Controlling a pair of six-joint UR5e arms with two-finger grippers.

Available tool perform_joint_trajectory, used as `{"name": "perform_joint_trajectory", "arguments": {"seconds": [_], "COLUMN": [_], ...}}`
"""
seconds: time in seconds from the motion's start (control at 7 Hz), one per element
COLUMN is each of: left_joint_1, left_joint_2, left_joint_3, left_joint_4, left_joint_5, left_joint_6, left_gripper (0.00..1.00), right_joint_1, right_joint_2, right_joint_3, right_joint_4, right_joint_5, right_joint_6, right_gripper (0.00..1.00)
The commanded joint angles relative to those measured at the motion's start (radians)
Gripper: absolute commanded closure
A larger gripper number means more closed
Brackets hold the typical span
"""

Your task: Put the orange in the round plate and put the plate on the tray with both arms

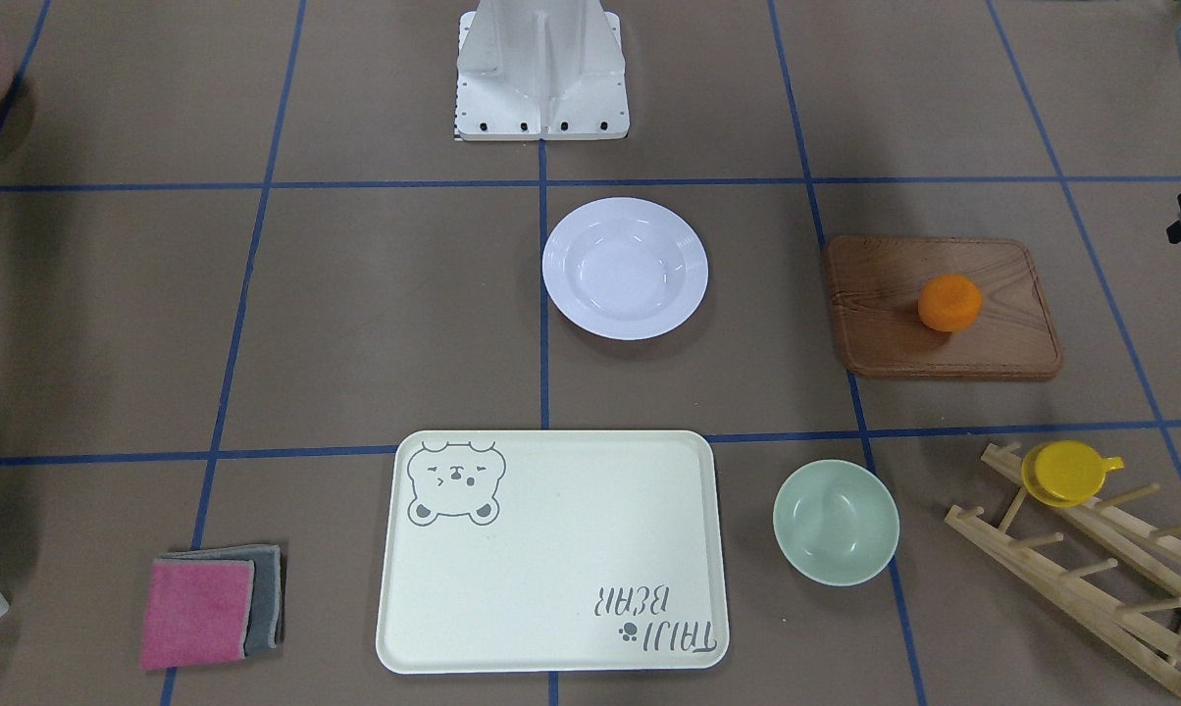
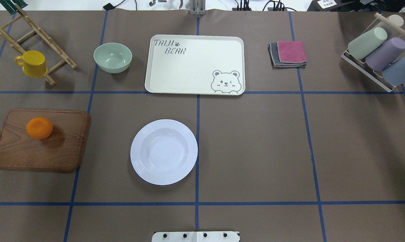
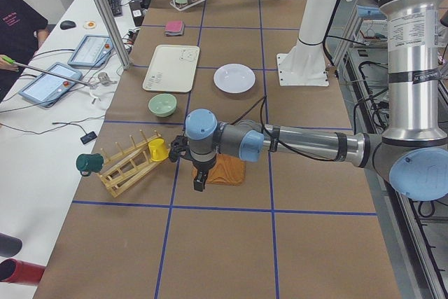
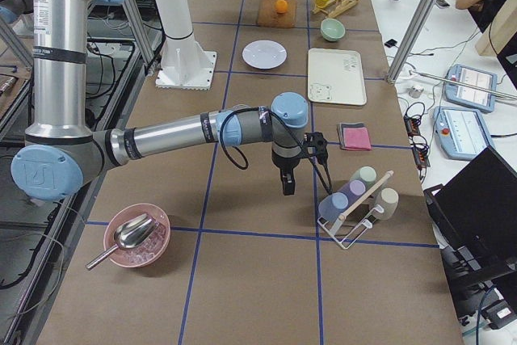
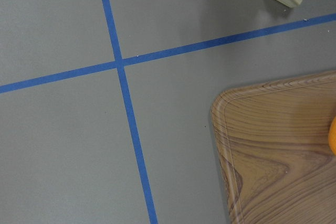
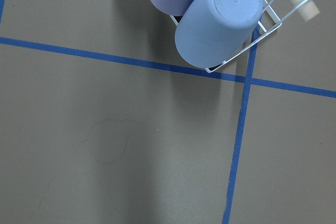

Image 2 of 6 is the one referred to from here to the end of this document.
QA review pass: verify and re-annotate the grey folded cloth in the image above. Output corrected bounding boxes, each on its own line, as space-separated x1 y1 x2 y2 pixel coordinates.
268 42 307 68

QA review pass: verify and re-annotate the cream bear tray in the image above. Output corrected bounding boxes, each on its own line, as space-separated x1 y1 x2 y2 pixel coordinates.
145 34 246 95

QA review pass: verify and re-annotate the orange fruit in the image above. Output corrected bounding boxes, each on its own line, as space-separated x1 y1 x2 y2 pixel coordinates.
26 117 53 140

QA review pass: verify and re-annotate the beige tumbler cup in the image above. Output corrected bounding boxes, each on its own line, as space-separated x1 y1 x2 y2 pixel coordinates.
387 15 404 27

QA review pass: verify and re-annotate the blue tumbler cup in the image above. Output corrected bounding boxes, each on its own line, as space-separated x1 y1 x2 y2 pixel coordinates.
382 56 405 86

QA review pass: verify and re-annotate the pink folded cloth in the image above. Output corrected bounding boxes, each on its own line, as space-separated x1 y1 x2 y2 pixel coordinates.
277 41 307 64

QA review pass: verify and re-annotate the wooden mug rack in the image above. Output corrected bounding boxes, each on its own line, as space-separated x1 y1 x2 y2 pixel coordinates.
0 4 77 87

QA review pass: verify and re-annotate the green tumbler cup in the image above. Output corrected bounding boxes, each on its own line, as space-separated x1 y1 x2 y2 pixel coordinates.
347 27 388 59

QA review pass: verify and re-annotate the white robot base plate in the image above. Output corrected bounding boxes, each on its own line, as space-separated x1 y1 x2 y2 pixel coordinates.
151 231 241 242

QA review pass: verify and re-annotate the yellow mug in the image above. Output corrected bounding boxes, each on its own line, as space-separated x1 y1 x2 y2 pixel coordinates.
15 50 48 78

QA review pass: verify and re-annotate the white round plate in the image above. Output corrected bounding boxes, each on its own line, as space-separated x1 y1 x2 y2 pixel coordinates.
130 119 198 186

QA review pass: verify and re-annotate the green bowl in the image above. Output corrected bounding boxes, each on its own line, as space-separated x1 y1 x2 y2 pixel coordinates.
93 43 133 74

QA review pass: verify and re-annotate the purple tumbler cup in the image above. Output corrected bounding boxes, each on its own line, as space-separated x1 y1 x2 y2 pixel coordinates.
365 37 405 71

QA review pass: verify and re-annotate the dark green mug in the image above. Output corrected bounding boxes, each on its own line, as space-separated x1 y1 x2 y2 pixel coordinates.
0 0 28 15

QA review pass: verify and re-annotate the wooden cutting board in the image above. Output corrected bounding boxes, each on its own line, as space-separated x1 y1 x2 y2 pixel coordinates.
0 109 91 172

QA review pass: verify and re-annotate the white wire cup rack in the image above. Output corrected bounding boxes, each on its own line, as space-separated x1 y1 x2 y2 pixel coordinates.
340 13 405 93

